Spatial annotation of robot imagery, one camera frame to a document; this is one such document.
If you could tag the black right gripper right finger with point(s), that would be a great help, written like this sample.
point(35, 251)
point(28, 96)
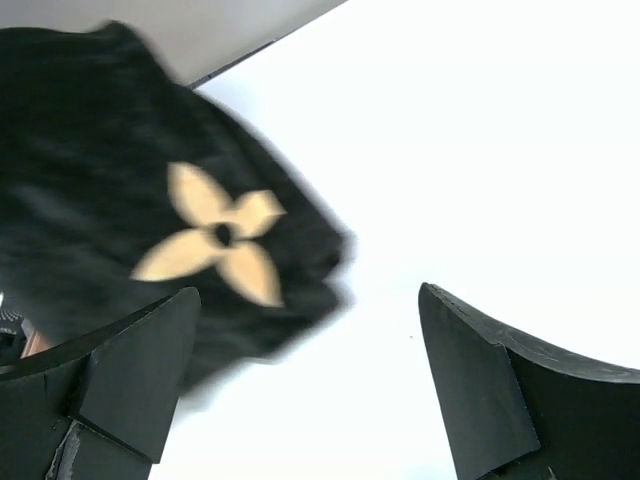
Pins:
point(517, 407)

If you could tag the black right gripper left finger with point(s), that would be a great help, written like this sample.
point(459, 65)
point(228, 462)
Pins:
point(100, 406)

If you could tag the black towel with beige flowers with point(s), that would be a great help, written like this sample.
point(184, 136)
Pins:
point(120, 186)

